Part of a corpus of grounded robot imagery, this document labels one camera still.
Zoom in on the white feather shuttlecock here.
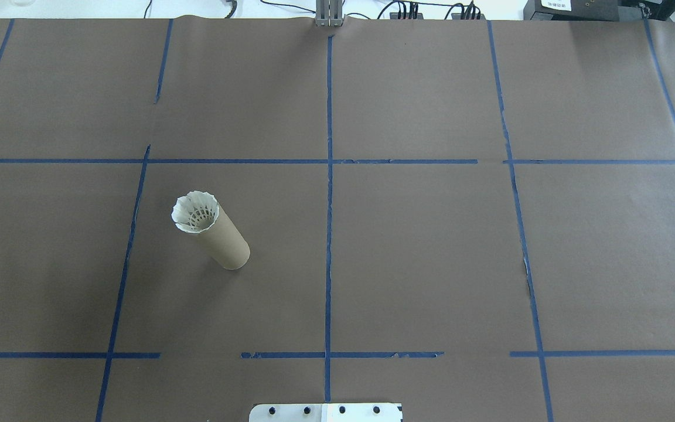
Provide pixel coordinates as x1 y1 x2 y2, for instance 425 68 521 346
171 190 220 234

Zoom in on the brown cardboard tube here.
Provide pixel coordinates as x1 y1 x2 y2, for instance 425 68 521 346
172 191 251 271

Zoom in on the black box with white label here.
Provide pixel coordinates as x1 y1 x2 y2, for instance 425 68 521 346
523 0 623 23

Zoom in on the grey metal frame post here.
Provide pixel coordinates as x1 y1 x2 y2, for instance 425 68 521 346
315 0 345 29

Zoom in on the white square base plate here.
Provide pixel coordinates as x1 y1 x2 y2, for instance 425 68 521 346
248 403 404 422

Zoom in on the long black cable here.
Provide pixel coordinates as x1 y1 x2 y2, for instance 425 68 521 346
260 0 316 15

